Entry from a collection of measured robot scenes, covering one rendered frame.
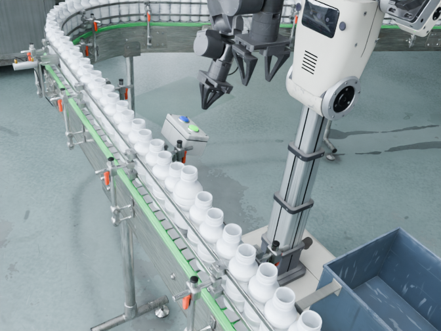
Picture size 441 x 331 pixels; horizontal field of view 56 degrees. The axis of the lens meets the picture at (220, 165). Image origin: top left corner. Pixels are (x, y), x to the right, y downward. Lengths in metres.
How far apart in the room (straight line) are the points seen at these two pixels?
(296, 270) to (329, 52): 1.05
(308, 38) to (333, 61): 0.12
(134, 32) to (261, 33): 1.75
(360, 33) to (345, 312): 0.78
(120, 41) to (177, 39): 0.34
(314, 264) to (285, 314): 1.32
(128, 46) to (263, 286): 1.97
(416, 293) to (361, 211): 1.56
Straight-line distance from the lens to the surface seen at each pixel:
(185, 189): 0.96
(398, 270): 1.42
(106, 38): 2.48
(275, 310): 0.79
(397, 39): 3.24
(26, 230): 2.62
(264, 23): 0.85
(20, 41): 4.23
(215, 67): 1.19
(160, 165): 1.05
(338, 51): 1.32
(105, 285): 2.26
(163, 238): 1.08
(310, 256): 2.13
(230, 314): 0.94
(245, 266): 0.84
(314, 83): 1.39
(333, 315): 1.22
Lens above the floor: 1.77
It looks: 36 degrees down
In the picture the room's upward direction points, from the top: 6 degrees clockwise
